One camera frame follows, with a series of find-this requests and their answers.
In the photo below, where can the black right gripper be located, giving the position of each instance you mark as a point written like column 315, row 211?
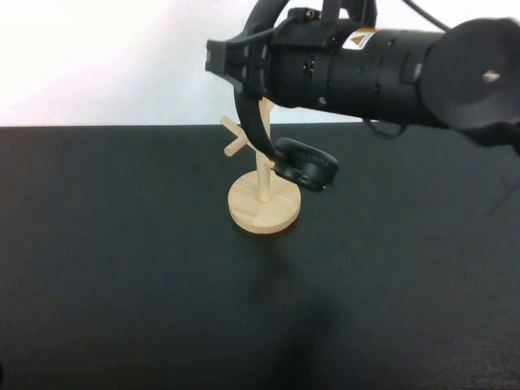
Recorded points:
column 300, row 65

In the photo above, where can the black over-ear headphones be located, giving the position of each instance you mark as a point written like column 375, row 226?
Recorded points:
column 254, row 118

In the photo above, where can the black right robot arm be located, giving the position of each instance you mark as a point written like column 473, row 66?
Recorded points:
column 426, row 81

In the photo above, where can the wooden headphone stand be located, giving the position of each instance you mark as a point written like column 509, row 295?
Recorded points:
column 264, row 213

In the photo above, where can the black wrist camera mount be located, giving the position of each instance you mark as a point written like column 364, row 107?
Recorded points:
column 353, row 14

